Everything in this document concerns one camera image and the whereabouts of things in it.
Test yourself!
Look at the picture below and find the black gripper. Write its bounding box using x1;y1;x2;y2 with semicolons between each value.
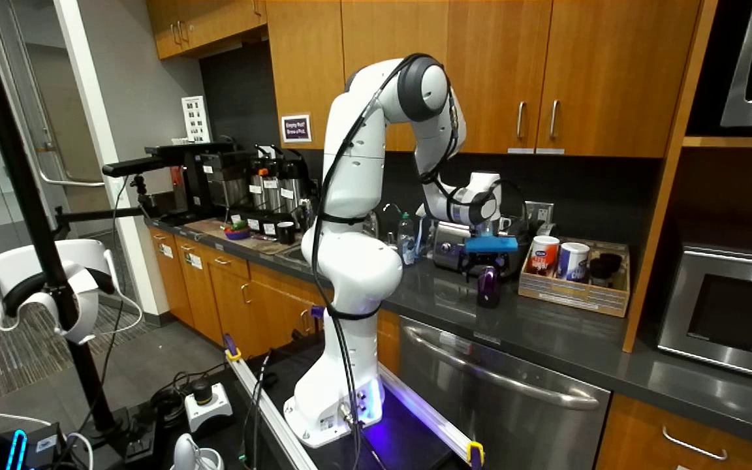
472;251;518;286

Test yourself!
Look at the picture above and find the purple tumbler cup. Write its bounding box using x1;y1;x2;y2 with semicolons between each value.
476;264;506;311

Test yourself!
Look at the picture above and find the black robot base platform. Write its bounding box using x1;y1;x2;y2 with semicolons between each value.
244;336;484;470

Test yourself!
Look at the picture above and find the red and white cup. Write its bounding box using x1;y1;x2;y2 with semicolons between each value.
528;233;563;276

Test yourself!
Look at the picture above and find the white and blue cup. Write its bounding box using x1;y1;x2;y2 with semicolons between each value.
557;239;593;285

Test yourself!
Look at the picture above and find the wooden cup tray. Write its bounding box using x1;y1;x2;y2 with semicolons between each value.
515;235;631;320

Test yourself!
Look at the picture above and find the small black cup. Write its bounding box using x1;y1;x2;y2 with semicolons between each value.
271;218;300;248

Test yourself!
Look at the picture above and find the stainless steel toaster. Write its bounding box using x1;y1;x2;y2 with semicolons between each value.
428;216;537;281

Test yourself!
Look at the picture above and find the blue white dish brush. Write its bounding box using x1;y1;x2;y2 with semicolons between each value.
411;200;437;260

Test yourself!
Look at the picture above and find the clear dish soap bottle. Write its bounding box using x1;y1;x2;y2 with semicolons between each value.
394;209;420;269

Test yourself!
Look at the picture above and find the black mug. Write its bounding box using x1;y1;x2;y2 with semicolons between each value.
584;251;624;286

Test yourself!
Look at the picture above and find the stainless steel dishwasher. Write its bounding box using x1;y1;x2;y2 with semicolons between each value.
398;314;613;470

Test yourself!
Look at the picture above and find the wooden appliance shelf column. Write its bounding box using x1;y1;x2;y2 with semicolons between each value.
621;0;752;354

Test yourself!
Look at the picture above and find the wooden upper cabinet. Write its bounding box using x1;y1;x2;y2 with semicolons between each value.
263;0;707;161

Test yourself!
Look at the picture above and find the stainless microwave with dark door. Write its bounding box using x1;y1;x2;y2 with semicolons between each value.
656;242;752;388

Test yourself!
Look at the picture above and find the purple cabinet sign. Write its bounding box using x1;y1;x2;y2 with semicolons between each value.
280;113;313;147

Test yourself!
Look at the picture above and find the wooden lower cabinet with drawer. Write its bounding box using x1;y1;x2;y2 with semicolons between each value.
596;395;752;470

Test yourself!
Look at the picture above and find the wooden lower cabinet row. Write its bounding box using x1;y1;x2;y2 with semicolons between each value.
150;228;403;373

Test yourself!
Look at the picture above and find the black coffee machine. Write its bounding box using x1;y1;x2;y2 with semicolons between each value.
180;140;313;239

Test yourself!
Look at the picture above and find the white box with black knob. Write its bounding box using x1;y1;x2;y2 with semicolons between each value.
180;382;236;434

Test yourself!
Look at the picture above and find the white controller holder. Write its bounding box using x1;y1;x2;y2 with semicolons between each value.
167;431;227;470

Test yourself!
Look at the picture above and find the small wooden corner cabinet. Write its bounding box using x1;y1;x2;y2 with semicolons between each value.
146;0;271;62

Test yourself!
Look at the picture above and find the white VR headset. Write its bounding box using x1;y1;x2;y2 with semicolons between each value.
0;237;126;346

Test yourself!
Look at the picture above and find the black device with blue light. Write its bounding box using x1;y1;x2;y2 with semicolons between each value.
0;422;74;470

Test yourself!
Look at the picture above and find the silver wall outlet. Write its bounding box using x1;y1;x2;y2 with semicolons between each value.
520;199;558;229

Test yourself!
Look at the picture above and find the aluminium rail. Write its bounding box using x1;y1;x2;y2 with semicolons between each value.
223;341;319;470
378;362;488;470

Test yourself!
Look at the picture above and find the white wall plate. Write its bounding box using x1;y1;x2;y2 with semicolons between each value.
177;92;215;147

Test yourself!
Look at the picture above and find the black stereo camera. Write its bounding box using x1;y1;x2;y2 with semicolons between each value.
99;140;240;181

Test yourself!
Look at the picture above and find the black camera stand pole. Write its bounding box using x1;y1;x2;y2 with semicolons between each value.
0;41;150;457

